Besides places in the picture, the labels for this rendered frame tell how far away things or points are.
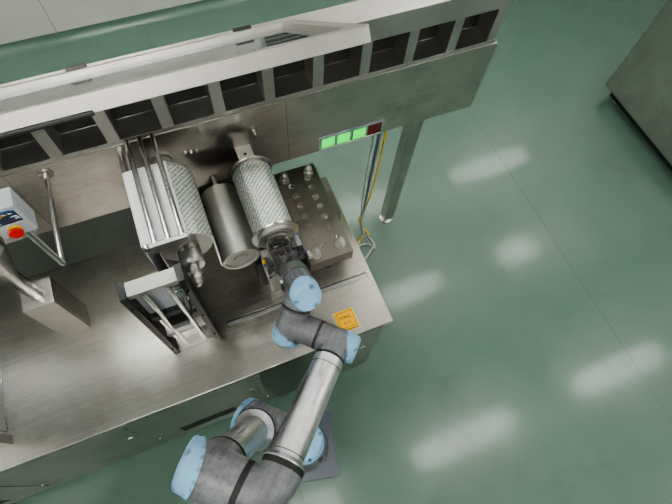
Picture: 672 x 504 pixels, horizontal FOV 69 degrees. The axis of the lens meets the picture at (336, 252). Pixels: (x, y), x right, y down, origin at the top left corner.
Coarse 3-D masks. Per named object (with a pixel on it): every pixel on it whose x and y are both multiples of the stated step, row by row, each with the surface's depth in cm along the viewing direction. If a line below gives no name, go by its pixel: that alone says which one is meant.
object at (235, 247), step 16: (208, 192) 156; (224, 192) 156; (208, 208) 155; (224, 208) 153; (240, 208) 156; (224, 224) 151; (240, 224) 152; (224, 240) 149; (240, 240) 149; (224, 256) 148; (240, 256) 151; (256, 256) 155
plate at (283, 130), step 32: (416, 64) 156; (448, 64) 161; (480, 64) 168; (320, 96) 151; (352, 96) 157; (384, 96) 163; (416, 96) 170; (448, 96) 177; (192, 128) 142; (224, 128) 147; (256, 128) 152; (288, 128) 158; (320, 128) 165; (384, 128) 179; (64, 160) 134; (96, 160) 138; (128, 160) 143; (192, 160) 154; (224, 160) 160; (32, 192) 139; (64, 192) 144; (96, 192) 150; (64, 224) 157
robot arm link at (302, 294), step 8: (288, 272) 123; (296, 272) 121; (304, 272) 122; (288, 280) 121; (296, 280) 118; (304, 280) 117; (312, 280) 118; (288, 288) 119; (296, 288) 116; (304, 288) 115; (312, 288) 116; (288, 296) 119; (296, 296) 115; (304, 296) 116; (312, 296) 117; (320, 296) 118; (288, 304) 119; (296, 304) 116; (304, 304) 117; (312, 304) 117
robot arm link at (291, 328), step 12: (288, 312) 120; (300, 312) 119; (276, 324) 122; (288, 324) 120; (300, 324) 120; (312, 324) 120; (276, 336) 122; (288, 336) 121; (300, 336) 120; (312, 336) 120
